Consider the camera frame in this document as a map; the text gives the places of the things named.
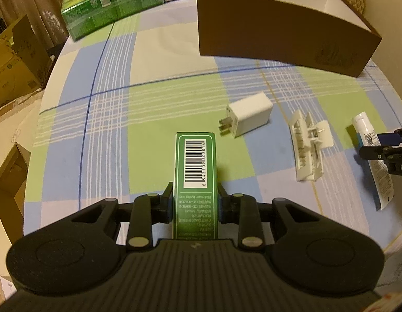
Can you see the white charger plug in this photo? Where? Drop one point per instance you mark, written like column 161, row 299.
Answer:
column 249, row 113

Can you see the brown cardboard box white inside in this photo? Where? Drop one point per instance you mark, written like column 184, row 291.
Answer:
column 278, row 39

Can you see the green shrink-wrapped drink pack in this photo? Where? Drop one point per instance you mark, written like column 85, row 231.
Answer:
column 110, row 6

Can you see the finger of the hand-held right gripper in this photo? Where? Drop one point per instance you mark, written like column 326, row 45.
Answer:
column 373, row 152
column 391, row 136

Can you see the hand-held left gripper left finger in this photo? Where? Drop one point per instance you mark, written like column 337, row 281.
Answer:
column 166, row 204

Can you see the closed brown cardboard carton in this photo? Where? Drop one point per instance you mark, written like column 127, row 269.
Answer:
column 15, row 68

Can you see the white plastic clip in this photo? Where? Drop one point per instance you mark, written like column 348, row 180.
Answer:
column 304, row 149

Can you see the white tube with blue label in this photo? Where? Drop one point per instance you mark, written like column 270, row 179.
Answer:
column 381, row 182

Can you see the open brown cardboard carton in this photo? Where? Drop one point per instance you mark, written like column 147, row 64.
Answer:
column 12, row 182

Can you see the slim green box with barcode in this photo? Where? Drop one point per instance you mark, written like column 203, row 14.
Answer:
column 194, row 201

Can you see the beige curtain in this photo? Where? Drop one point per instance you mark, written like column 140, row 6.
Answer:
column 35, row 0

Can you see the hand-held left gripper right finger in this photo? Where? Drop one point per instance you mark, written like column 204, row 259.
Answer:
column 224, row 206

